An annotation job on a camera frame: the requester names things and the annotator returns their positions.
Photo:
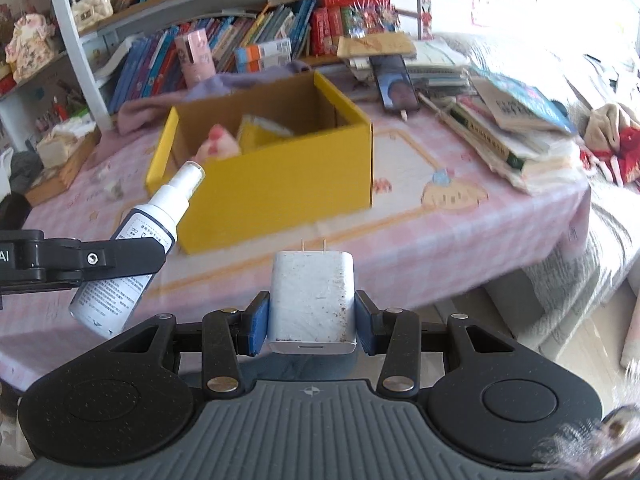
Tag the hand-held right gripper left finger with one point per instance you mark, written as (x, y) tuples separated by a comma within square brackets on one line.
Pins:
[(257, 327)]

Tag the row of thin blue books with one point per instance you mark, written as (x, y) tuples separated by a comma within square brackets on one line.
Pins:
[(150, 65)]

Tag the yellow cardboard box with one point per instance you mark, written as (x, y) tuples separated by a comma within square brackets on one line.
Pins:
[(280, 195)]

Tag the pink plush paw toy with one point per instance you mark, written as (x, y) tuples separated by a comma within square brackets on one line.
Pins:
[(220, 147)]

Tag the white spray bottle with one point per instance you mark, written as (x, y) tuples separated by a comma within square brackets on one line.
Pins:
[(150, 215)]

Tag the grey cloth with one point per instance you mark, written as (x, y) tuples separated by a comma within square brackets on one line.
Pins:
[(27, 170)]

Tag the pink printed cylinder case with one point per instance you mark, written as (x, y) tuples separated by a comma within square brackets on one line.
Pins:
[(195, 60)]

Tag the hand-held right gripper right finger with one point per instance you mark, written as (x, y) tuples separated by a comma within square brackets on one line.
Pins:
[(367, 325)]

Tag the boxed colourful book set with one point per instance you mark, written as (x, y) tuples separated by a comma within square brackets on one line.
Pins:
[(325, 30)]

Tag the pink checked tablecloth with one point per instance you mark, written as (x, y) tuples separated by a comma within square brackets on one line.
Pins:
[(450, 240)]

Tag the stack of papers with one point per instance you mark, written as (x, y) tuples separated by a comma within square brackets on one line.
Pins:
[(440, 65)]

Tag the red beige plush toy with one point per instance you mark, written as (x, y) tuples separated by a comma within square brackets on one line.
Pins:
[(615, 135)]

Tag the beige pen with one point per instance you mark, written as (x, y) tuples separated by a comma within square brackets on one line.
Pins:
[(432, 105)]

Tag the yellow white booklet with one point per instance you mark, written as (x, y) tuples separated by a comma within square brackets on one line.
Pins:
[(260, 135)]

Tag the black smartphone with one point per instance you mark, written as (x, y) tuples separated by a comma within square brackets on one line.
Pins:
[(395, 85)]

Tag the white tissue pack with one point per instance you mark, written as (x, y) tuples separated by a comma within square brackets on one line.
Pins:
[(60, 142)]

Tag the blue cover book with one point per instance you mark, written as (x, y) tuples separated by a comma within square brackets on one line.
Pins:
[(520, 100)]

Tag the stack of books and magazines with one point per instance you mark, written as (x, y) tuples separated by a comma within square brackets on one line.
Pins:
[(520, 160)]

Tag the white wall charger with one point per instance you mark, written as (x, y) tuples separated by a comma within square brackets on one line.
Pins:
[(312, 300)]

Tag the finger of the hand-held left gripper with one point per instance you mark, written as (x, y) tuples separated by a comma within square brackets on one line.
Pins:
[(120, 257)]

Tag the wooden tissue box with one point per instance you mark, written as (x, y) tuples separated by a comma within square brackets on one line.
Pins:
[(60, 182)]

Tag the white bookshelf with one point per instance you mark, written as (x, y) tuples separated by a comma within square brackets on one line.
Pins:
[(82, 60)]

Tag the orange white carton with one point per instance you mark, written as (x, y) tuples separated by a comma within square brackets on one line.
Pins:
[(270, 49), (265, 65)]

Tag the white pearl handbag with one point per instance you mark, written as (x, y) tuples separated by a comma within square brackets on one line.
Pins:
[(90, 10)]

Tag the floral fabric bag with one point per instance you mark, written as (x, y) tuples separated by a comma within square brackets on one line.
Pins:
[(30, 47)]

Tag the red figure decoration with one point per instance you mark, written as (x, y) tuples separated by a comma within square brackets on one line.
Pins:
[(426, 17)]

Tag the purple pink cloth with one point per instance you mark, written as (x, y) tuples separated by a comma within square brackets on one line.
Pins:
[(145, 112)]

